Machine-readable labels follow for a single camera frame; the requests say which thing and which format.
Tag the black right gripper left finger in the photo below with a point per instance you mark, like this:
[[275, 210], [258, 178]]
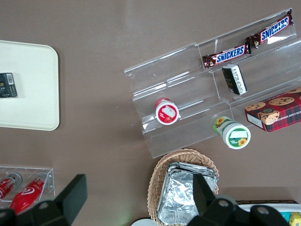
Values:
[[73, 197]]

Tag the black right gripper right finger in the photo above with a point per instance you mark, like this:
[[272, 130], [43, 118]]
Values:
[[203, 195]]

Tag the light oval wicker basket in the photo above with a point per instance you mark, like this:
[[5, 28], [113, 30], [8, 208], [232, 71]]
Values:
[[162, 169]]

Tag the white rectangular snack tray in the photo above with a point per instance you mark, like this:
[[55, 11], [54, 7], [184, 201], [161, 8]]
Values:
[[258, 207]]

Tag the cream plastic serving tray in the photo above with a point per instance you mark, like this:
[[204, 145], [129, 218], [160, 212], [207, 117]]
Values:
[[35, 82]]

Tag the stacked aluminium foil trays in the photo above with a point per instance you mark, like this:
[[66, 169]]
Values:
[[178, 193]]

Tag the clear acrylic bottle rack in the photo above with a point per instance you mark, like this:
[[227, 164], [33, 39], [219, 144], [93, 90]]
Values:
[[50, 181]]

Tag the red Coca-Cola bottle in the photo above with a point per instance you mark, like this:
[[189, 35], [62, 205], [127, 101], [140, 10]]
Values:
[[8, 186], [27, 194]]

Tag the green lid sunflower cup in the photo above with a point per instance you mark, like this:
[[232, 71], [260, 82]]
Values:
[[235, 135]]

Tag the teal snack packet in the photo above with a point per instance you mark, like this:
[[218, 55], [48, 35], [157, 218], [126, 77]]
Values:
[[285, 215]]

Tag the red lid strawberry cup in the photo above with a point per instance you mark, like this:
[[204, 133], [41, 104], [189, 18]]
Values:
[[167, 113]]

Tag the yellow snack packet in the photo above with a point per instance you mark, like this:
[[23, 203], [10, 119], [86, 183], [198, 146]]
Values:
[[296, 219]]

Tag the red plaid cookie box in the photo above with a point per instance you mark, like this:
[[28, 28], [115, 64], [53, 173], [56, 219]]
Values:
[[277, 110]]

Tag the small black white box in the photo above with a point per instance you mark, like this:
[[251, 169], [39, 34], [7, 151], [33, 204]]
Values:
[[235, 80]]

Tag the clear acrylic stepped stand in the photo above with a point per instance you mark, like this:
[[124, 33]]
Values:
[[169, 77], [270, 77]]

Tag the small black card box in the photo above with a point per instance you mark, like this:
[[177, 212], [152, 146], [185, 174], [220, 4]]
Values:
[[8, 86]]

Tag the Snickers chocolate bar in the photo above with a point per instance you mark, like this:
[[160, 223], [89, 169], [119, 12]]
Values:
[[227, 57], [270, 30]]

